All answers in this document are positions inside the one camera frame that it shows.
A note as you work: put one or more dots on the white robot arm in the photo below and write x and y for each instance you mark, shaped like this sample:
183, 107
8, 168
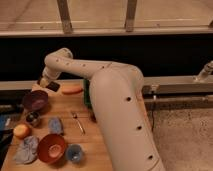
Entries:
115, 92

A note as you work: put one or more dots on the blue sponge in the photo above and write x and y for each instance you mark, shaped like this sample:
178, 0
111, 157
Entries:
55, 126

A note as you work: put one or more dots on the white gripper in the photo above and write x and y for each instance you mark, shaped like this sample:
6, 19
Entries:
43, 82

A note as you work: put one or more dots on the blue crumpled cloth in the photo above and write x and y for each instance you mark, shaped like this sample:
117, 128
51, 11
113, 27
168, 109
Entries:
27, 150

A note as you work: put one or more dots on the orange carrot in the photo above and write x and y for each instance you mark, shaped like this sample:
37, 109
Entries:
72, 90

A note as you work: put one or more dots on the purple bowl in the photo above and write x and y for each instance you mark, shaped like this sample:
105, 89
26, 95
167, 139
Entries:
35, 100

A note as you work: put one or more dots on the black eraser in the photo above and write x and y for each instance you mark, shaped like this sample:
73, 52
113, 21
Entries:
53, 86

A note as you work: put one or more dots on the red bowl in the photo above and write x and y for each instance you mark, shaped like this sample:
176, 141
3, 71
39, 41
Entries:
51, 148

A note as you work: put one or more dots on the small dark metal cup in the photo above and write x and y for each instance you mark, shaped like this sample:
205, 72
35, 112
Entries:
33, 119

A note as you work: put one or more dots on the dark red grapes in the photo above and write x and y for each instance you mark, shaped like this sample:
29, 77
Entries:
93, 118

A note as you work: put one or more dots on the yellow orange fruit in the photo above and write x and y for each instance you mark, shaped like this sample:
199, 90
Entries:
21, 131

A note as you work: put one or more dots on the green plastic bin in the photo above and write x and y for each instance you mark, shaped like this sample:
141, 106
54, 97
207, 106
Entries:
86, 96

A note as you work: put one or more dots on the metal fork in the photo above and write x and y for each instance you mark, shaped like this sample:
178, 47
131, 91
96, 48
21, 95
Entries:
75, 117

